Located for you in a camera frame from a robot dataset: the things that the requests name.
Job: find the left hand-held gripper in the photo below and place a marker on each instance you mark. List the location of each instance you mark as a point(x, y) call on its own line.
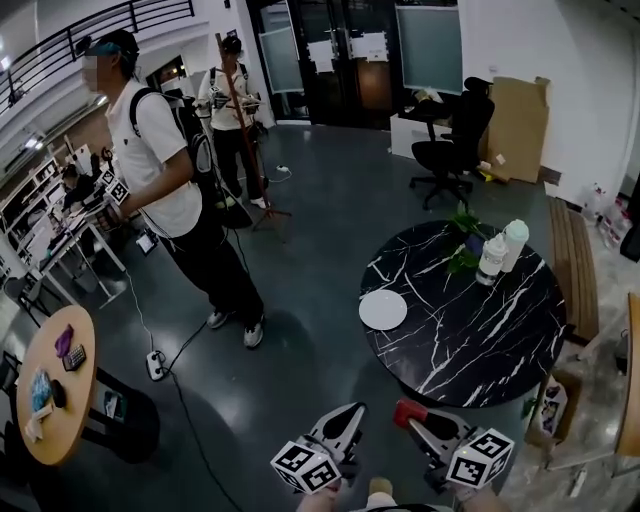
point(330, 440)

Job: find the round wooden side table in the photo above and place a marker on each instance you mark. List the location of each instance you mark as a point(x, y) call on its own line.
point(55, 425)

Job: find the black office chair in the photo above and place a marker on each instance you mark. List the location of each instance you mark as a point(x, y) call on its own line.
point(450, 150)

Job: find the white round plate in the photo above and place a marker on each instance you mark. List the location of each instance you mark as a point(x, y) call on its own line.
point(383, 310)

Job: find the purple cloth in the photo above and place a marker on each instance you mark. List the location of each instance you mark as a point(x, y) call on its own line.
point(65, 340)

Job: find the brown cardboard sheet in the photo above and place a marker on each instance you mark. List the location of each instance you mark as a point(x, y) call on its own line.
point(517, 130)

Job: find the white desk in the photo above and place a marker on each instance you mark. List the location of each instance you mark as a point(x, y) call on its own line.
point(415, 135)

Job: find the person's white trouser leg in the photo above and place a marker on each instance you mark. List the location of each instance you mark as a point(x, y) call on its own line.
point(380, 502)

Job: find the black marble round table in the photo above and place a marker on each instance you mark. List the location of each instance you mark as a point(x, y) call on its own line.
point(465, 340)

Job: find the person's right forearm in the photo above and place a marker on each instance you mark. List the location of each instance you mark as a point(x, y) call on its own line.
point(480, 500)

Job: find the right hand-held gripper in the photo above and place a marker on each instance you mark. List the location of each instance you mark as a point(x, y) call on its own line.
point(480, 457)

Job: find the person's left forearm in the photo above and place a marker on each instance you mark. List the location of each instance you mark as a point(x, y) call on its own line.
point(315, 502)

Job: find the red block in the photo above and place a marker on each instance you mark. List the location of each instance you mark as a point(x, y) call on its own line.
point(409, 411)

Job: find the white bottle with green cap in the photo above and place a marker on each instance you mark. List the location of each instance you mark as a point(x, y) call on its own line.
point(515, 245)

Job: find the printed cardboard box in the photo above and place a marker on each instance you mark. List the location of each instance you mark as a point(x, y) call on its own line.
point(555, 405)

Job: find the person's tan shoe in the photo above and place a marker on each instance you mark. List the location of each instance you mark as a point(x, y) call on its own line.
point(380, 485)

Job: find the black calculator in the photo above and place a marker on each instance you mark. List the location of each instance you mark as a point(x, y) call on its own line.
point(74, 358)

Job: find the white folded paper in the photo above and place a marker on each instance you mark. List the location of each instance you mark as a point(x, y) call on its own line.
point(37, 422)

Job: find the white bottle with clear base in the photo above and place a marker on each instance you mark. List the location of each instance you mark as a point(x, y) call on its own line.
point(491, 260)

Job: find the white work table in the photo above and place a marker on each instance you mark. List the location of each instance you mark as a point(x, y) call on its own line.
point(75, 245)

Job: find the black stool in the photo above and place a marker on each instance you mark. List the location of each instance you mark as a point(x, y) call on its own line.
point(125, 420)

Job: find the black oval case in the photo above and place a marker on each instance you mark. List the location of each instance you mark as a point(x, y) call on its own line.
point(58, 394)

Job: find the group of plastic bottles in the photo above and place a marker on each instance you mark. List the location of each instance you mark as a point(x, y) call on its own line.
point(605, 210)

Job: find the wooden chair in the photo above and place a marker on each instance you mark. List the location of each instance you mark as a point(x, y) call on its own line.
point(630, 375)

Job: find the wooden slat bench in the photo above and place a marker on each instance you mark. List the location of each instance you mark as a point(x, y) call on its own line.
point(572, 270)

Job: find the green leafy plant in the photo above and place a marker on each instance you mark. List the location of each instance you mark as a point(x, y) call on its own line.
point(465, 222)

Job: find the blue packet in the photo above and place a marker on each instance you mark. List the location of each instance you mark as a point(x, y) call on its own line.
point(40, 390)

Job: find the black flat floor bag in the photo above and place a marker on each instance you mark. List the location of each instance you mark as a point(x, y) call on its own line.
point(237, 215)

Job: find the black stair railing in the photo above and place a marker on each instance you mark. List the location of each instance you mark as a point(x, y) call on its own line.
point(75, 40)

